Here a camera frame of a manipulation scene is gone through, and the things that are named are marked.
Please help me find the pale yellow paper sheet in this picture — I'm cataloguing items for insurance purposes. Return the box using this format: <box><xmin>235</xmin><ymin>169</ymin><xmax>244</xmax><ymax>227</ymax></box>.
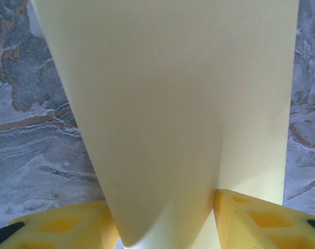
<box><xmin>30</xmin><ymin>0</ymin><xmax>300</xmax><ymax>248</ymax></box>

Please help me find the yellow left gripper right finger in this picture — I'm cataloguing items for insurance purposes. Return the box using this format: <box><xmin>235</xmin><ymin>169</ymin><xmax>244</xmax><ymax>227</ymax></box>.
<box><xmin>213</xmin><ymin>188</ymin><xmax>315</xmax><ymax>249</ymax></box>

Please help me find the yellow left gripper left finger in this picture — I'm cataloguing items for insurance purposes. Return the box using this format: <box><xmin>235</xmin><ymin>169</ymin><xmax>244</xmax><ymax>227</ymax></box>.
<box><xmin>0</xmin><ymin>201</ymin><xmax>119</xmax><ymax>249</ymax></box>

